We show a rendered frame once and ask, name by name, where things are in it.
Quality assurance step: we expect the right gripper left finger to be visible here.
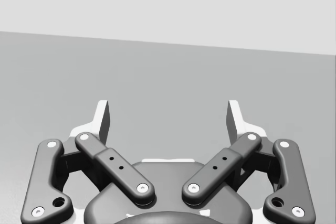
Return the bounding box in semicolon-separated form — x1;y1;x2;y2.
20;100;155;224

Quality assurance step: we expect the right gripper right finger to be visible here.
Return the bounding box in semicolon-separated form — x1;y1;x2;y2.
181;100;317;224

